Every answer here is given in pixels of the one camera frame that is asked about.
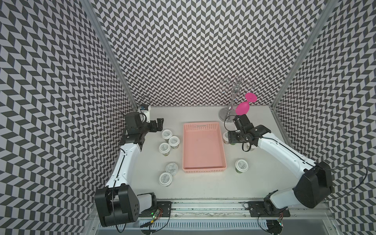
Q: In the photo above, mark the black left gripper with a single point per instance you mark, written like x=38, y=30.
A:
x=153, y=128

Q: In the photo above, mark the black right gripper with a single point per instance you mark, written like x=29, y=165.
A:
x=232, y=138

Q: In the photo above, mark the white lid yogurt cup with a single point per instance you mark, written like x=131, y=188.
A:
x=167, y=134
x=174, y=142
x=164, y=148
x=165, y=179

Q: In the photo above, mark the white lid yogurt cup right-near-basket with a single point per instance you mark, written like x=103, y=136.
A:
x=225, y=138

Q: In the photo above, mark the pink perforated plastic basket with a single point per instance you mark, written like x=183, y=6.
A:
x=203, y=149

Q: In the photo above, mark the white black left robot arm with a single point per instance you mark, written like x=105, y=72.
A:
x=116, y=203

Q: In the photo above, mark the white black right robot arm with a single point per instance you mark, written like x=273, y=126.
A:
x=314, y=179

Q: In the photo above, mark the green yogurt cup front-right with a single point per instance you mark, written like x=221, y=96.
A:
x=241, y=166

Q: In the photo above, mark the tipped clear lid yogurt cup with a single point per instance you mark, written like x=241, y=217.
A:
x=172, y=168

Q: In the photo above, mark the magenta plastic wine glass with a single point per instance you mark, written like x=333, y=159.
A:
x=244, y=107

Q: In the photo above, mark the chrome cup holder stand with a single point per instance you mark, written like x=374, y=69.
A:
x=234, y=85

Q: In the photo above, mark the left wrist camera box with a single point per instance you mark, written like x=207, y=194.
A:
x=145, y=109

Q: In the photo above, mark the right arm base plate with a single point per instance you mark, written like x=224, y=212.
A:
x=258, y=209

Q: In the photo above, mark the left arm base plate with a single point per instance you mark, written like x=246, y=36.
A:
x=164, y=207

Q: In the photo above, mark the aluminium front rail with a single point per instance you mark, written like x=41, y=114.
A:
x=223, y=217

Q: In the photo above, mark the aluminium corner post left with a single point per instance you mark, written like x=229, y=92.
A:
x=88, y=8

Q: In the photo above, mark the aluminium corner post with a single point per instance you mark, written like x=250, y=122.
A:
x=317, y=28
x=88, y=8

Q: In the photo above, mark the aluminium corner post right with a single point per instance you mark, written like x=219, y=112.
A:
x=317, y=28

